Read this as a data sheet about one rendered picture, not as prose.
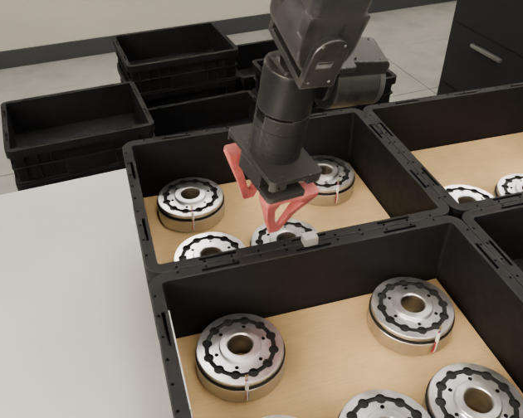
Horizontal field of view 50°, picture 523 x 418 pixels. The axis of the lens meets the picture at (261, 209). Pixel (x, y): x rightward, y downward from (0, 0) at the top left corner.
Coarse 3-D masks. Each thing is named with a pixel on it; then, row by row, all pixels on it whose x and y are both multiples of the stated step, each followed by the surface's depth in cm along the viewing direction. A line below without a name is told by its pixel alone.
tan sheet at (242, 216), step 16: (224, 192) 93; (240, 192) 93; (256, 192) 93; (368, 192) 93; (240, 208) 89; (256, 208) 89; (304, 208) 89; (320, 208) 89; (336, 208) 89; (352, 208) 89; (368, 208) 89; (160, 224) 86; (224, 224) 86; (240, 224) 86; (256, 224) 86; (320, 224) 86; (336, 224) 86; (352, 224) 86; (160, 240) 83; (176, 240) 83; (240, 240) 83; (160, 256) 81
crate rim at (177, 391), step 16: (416, 224) 71; (432, 224) 71; (448, 224) 71; (464, 224) 71; (336, 240) 68; (352, 240) 68; (368, 240) 69; (464, 240) 69; (256, 256) 66; (272, 256) 66; (288, 256) 66; (480, 256) 67; (176, 272) 64; (192, 272) 64; (208, 272) 64; (224, 272) 65; (496, 272) 64; (160, 288) 62; (512, 288) 62; (160, 304) 60; (160, 320) 59; (160, 336) 57; (176, 352) 55; (176, 368) 54; (176, 384) 53; (176, 400) 51; (176, 416) 50
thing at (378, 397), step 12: (360, 396) 59; (372, 396) 59; (384, 396) 59; (396, 396) 59; (348, 408) 58; (360, 408) 59; (372, 408) 58; (384, 408) 58; (396, 408) 58; (408, 408) 58; (420, 408) 58
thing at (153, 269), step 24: (312, 120) 92; (360, 120) 92; (144, 144) 86; (384, 144) 86; (408, 168) 81; (432, 192) 76; (144, 216) 72; (408, 216) 72; (432, 216) 72; (144, 240) 68; (288, 240) 68; (144, 264) 65; (168, 264) 65; (192, 264) 65
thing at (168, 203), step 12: (180, 180) 90; (192, 180) 90; (204, 180) 90; (168, 192) 88; (216, 192) 88; (168, 204) 86; (180, 204) 85; (204, 204) 85; (216, 204) 85; (180, 216) 83
